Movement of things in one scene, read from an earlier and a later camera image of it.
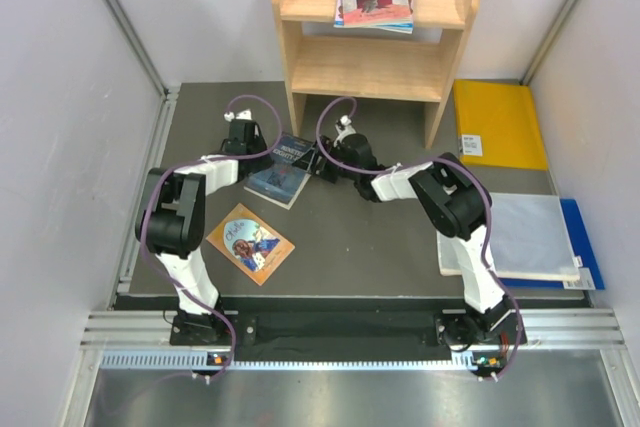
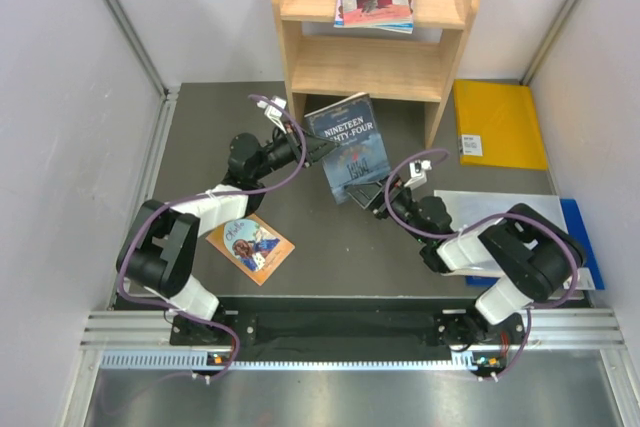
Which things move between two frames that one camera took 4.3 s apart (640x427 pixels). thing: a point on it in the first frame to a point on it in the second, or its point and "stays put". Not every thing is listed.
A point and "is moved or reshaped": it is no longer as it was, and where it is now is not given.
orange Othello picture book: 250,243 stays put
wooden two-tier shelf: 402,69 stays put
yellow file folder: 497,126 stays put
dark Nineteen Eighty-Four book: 281,181 is moved or reshaped
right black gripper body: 330,171 to 402,205
